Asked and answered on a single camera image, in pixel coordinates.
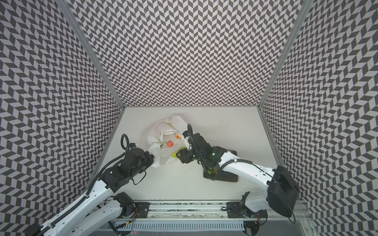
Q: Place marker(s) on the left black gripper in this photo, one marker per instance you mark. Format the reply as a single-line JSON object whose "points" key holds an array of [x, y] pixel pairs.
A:
{"points": [[147, 156]]}

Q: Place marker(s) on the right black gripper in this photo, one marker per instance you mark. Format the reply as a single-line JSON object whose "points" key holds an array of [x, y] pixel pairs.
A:
{"points": [[185, 158]]}

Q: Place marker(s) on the white plastic bag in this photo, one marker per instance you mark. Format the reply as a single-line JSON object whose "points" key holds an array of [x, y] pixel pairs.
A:
{"points": [[160, 133]]}

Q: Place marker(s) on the green pear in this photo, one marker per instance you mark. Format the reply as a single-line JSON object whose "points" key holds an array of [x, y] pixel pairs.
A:
{"points": [[174, 154]]}

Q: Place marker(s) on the yellow lemon with leaves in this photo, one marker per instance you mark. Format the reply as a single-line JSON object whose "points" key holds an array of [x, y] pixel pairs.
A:
{"points": [[212, 172]]}

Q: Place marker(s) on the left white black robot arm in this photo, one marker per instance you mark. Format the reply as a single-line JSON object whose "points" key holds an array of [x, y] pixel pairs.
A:
{"points": [[102, 202]]}

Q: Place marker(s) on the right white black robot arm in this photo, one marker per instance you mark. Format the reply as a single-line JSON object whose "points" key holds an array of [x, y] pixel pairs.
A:
{"points": [[276, 189]]}

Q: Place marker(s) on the black square tray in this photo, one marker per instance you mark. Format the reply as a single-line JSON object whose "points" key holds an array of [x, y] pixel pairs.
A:
{"points": [[222, 175]]}

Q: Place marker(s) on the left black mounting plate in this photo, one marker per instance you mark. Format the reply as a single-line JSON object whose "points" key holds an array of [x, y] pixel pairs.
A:
{"points": [[141, 209]]}

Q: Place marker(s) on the black mounting plate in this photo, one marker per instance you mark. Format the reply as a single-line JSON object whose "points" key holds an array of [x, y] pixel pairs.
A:
{"points": [[234, 210], [141, 209]]}

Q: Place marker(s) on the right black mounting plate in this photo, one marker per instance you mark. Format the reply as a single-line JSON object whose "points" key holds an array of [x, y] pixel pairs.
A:
{"points": [[234, 210]]}

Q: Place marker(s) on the white vent grille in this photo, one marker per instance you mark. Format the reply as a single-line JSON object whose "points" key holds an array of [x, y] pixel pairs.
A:
{"points": [[184, 226]]}

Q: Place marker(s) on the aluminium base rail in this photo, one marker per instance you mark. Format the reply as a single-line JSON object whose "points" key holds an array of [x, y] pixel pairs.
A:
{"points": [[207, 210]]}

